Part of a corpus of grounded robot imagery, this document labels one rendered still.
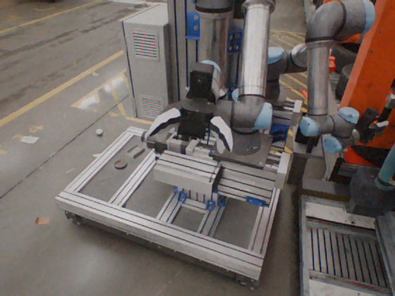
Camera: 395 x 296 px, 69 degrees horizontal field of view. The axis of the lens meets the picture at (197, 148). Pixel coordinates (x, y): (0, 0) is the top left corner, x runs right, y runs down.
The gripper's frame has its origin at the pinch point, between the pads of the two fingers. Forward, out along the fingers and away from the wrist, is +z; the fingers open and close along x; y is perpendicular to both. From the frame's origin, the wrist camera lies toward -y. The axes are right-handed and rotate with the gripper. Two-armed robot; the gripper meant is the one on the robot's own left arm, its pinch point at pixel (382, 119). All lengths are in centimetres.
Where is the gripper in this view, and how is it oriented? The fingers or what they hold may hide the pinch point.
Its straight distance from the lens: 157.8
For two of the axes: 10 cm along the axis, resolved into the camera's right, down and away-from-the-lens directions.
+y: 0.0, 7.8, 6.2
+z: 8.6, -3.1, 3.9
